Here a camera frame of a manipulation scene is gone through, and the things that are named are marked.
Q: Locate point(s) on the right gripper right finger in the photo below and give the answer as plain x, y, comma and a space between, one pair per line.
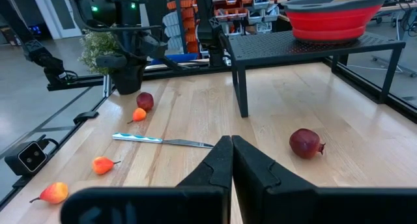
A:
267, 198

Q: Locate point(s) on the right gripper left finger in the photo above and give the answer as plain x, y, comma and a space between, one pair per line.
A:
208, 198

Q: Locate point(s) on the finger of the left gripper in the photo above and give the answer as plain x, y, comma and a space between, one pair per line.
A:
110, 61

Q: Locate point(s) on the dark red pomegranate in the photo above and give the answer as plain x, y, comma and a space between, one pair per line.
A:
145, 101
304, 144

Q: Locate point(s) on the red collapsible bowl grey rim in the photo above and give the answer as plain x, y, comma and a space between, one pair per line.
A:
329, 22

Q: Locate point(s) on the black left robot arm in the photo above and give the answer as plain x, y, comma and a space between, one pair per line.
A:
123, 9

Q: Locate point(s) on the potted green plant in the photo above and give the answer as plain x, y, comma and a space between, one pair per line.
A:
128, 82

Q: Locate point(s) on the rack with orange bins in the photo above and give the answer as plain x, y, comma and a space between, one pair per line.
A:
189, 19

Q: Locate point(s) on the black table clamp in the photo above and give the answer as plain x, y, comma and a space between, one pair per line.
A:
85, 116

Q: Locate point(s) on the black perforated metal shelf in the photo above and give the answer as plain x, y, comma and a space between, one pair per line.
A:
293, 46

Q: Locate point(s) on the black table frame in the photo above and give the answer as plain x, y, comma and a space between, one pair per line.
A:
88, 82

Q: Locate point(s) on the black table-level camera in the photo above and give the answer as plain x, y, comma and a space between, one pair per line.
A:
27, 157

